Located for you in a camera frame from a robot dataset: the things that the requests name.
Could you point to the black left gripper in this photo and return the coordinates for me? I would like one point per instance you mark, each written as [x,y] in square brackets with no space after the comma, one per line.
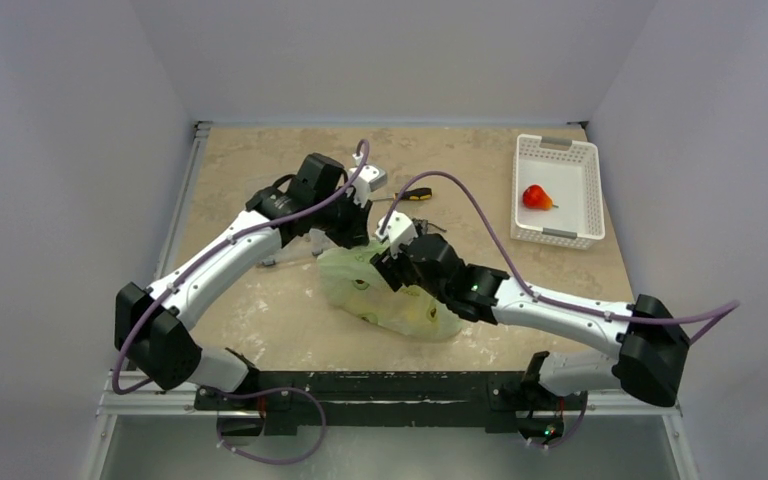
[356,232]

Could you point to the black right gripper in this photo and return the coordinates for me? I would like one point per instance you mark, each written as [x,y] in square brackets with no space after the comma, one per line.
[391,266]

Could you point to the green plastic bag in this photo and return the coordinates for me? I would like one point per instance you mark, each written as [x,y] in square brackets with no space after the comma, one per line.
[351,283]

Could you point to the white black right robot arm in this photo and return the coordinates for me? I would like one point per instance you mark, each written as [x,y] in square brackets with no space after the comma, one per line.
[635,347]

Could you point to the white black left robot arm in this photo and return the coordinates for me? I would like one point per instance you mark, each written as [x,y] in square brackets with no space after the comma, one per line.
[153,323]

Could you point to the red fake pear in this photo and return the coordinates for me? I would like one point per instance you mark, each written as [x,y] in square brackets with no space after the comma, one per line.
[534,197]

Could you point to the grey metal faucet tap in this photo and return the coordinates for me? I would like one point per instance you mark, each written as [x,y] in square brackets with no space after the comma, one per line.
[424,226]

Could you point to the clear plastic screw box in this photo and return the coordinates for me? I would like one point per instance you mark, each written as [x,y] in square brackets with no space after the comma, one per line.
[290,256]

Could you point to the yellow black screwdriver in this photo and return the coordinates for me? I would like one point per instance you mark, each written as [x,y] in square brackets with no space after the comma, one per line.
[418,194]

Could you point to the white plastic basket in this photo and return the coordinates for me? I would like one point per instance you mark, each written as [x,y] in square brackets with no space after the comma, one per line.
[568,171]

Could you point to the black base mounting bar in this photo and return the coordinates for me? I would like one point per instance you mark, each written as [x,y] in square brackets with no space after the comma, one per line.
[280,402]

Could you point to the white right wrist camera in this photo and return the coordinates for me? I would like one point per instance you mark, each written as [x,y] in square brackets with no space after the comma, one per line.
[396,231]

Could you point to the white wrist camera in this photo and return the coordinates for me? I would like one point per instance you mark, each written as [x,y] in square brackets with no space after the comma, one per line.
[396,231]
[366,180]

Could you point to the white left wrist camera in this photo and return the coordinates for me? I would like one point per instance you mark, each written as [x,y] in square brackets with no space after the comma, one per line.
[366,180]

